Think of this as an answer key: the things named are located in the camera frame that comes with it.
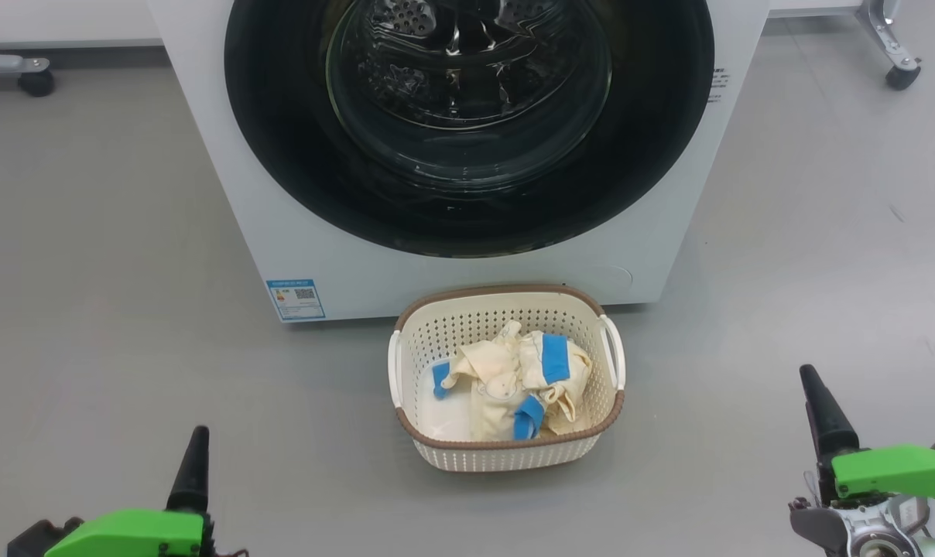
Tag white front-load washing machine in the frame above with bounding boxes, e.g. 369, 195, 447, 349
146, 0, 770, 324

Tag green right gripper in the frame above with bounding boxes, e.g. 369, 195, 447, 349
799, 364, 935, 513

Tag stainless steel washing machine drum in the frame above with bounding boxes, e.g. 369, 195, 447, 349
336, 0, 604, 132

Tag round drain filter cover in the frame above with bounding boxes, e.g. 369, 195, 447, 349
584, 265, 635, 296

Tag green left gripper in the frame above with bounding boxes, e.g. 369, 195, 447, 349
44, 425, 216, 557

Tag cream garment small blue cuffs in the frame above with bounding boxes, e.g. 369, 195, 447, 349
433, 321, 550, 442

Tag cream perforated laundry basket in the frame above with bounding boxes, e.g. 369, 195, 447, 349
388, 284, 627, 473

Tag blue energy label sticker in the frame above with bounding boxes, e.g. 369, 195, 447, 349
266, 278, 327, 322

